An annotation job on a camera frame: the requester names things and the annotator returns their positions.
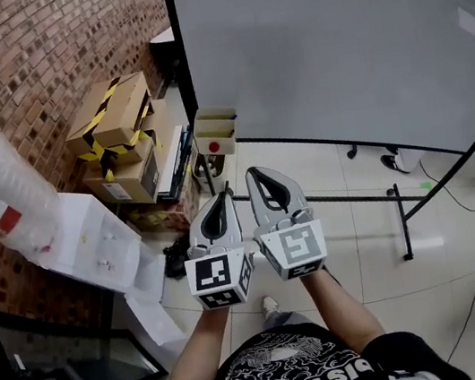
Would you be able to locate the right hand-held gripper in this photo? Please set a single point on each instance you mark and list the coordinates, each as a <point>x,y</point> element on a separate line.
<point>297,246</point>

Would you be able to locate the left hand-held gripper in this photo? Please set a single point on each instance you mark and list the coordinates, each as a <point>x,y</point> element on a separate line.
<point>217,279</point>

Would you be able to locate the white box with red dot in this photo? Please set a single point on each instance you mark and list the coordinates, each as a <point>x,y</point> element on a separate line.
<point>214,136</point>

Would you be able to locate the small dark purple object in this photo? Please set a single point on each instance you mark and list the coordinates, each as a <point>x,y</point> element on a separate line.
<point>232,117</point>

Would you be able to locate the person's left forearm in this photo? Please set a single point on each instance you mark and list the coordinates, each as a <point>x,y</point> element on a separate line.
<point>198,355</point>

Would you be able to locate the person's right forearm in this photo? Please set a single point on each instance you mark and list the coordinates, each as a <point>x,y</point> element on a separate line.
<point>344,306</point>

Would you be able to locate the printed cardboard box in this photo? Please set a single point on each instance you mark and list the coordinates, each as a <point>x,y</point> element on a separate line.
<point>156,219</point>

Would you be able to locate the brown cardboard box white label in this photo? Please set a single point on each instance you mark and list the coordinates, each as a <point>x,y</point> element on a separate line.
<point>127,185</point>

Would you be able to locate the cardboard box yellow-black tape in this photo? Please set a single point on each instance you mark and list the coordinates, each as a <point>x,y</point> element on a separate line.
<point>128,113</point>

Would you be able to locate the large grey board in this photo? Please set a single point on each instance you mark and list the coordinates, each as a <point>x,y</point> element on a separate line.
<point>332,54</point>

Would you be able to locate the black tangled bundle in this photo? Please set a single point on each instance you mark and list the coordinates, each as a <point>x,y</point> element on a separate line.
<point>179,258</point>

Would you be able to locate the small waste bin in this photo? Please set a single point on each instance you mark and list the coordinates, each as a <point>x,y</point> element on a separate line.
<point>219,174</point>

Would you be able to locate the person's white shoe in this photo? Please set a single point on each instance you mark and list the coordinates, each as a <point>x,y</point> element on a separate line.
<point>270,304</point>

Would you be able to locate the white paper sheet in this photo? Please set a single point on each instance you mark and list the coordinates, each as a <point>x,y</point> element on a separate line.
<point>151,318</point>

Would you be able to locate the person's gray trousers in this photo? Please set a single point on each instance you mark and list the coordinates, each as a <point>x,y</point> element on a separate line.
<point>287,319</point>

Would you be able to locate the person's black printed shirt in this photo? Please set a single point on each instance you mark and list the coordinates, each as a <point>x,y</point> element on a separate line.
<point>293,379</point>

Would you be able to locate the black framed glass panel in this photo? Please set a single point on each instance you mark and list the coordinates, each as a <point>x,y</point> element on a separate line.
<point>66,351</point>

